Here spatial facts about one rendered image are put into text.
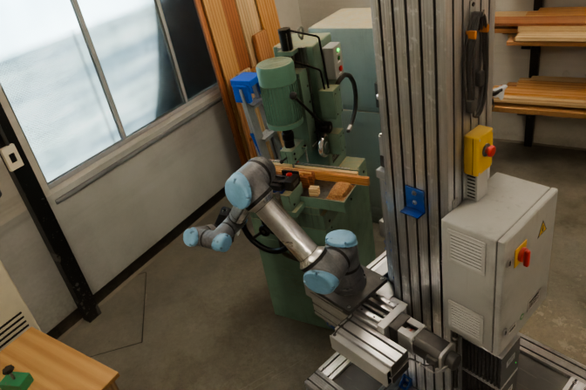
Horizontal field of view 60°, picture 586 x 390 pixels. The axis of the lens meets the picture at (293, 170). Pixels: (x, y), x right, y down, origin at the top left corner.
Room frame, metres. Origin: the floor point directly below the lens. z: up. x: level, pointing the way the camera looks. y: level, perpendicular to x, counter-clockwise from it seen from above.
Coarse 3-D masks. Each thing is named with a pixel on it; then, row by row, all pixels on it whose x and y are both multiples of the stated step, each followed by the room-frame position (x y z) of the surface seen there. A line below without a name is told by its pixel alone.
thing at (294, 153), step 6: (300, 144) 2.27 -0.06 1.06; (282, 150) 2.23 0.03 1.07; (288, 150) 2.21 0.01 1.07; (294, 150) 2.21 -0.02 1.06; (300, 150) 2.26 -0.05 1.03; (282, 156) 2.22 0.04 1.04; (288, 156) 2.20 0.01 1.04; (294, 156) 2.20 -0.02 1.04; (300, 156) 2.25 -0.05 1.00; (288, 162) 2.21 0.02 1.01; (294, 162) 2.20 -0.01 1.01
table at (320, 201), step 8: (320, 184) 2.12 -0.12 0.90; (328, 184) 2.11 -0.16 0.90; (352, 184) 2.07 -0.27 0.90; (304, 192) 2.08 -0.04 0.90; (320, 192) 2.05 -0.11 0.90; (328, 192) 2.04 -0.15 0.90; (352, 192) 2.01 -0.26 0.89; (304, 200) 2.04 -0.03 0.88; (312, 200) 2.02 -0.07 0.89; (320, 200) 1.99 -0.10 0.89; (328, 200) 1.97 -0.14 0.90; (336, 200) 1.96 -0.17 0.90; (344, 200) 1.94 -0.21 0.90; (352, 200) 2.01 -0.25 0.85; (296, 208) 2.00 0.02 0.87; (320, 208) 2.00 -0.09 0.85; (328, 208) 1.98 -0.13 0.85; (336, 208) 1.95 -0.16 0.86; (344, 208) 1.93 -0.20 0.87; (296, 216) 1.96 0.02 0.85
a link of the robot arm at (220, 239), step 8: (224, 224) 1.74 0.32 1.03; (208, 232) 1.70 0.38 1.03; (216, 232) 1.69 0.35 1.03; (224, 232) 1.70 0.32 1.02; (232, 232) 1.72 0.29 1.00; (200, 240) 1.69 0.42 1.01; (208, 240) 1.67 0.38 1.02; (216, 240) 1.65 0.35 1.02; (224, 240) 1.65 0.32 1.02; (208, 248) 1.67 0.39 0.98; (216, 248) 1.64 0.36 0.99; (224, 248) 1.64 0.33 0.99
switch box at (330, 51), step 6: (330, 42) 2.49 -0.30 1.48; (336, 42) 2.47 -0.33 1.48; (324, 48) 2.41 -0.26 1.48; (330, 48) 2.39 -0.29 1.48; (336, 48) 2.42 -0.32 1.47; (324, 54) 2.41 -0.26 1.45; (330, 54) 2.39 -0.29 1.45; (336, 54) 2.41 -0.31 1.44; (324, 60) 2.41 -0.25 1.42; (330, 60) 2.40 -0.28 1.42; (336, 60) 2.40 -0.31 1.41; (342, 60) 2.46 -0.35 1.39; (330, 66) 2.40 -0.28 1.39; (336, 66) 2.39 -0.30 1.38; (330, 72) 2.40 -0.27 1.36; (336, 72) 2.39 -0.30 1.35; (342, 72) 2.45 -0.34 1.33; (330, 78) 2.40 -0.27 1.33; (336, 78) 2.39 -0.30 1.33
